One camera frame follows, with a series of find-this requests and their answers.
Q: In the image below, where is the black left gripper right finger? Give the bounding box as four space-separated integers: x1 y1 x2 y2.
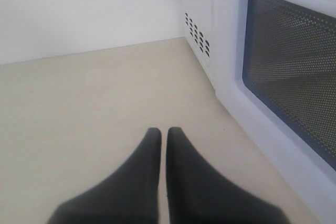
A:
166 127 288 223

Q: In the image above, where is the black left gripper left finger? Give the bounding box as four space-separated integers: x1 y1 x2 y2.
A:
48 127 161 223

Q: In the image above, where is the white microwave door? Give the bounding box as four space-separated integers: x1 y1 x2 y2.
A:
211 0 335 223

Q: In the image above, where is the white microwave oven body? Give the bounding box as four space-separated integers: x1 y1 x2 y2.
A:
181 0 214 85

